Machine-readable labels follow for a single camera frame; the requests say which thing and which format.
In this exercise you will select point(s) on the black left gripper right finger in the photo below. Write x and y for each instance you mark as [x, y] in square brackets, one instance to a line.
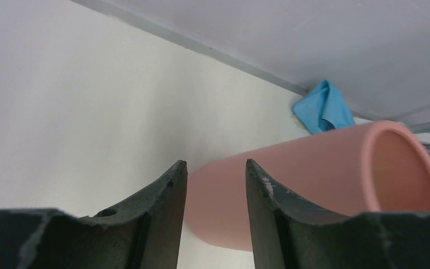
[289, 231]

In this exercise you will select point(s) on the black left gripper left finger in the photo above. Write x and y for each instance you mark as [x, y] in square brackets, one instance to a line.
[141, 231]

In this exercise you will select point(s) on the pink cylindrical vase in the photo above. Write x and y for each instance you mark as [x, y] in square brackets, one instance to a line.
[377, 166]

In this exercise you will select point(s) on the blue flower wrapping paper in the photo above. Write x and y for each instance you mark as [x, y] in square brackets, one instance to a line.
[323, 109]

